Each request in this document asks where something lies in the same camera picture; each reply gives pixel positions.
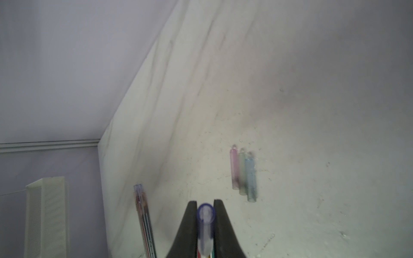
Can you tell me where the aluminium frame profile back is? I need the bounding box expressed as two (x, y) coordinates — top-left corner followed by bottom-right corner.
(1, 139), (100, 154)

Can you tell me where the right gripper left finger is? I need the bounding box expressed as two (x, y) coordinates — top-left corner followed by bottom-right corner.
(166, 201), (198, 258)

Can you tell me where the blue transparent pencil cap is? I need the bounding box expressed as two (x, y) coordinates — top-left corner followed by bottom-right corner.
(245, 152), (257, 203)

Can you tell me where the purple transparent pencil cap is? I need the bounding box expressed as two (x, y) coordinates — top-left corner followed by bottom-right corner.
(197, 203), (216, 258)

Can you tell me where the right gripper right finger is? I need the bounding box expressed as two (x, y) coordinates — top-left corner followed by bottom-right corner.
(214, 200), (246, 258)

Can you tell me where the lower white mesh shelf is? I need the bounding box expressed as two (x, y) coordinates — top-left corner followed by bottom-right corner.
(24, 176), (69, 258)

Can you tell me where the green transparent pencil cap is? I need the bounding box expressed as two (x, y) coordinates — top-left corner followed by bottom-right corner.
(238, 148), (247, 196)

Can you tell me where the pink transparent pencil cap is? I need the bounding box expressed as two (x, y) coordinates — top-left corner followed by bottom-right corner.
(230, 145), (239, 190)

